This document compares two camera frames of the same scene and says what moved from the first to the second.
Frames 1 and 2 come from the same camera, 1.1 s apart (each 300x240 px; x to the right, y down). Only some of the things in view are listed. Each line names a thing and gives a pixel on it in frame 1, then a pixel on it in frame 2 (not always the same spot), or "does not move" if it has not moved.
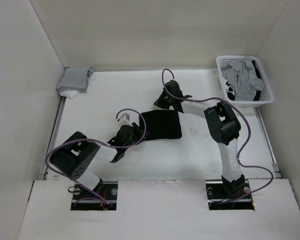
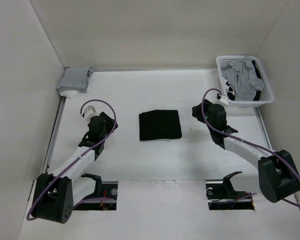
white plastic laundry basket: (244, 81) does not move
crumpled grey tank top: (242, 76) does not move
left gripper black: (139, 132) → (110, 123)
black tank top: (162, 124) does not move
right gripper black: (159, 102) → (197, 110)
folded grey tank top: (75, 79) does not move
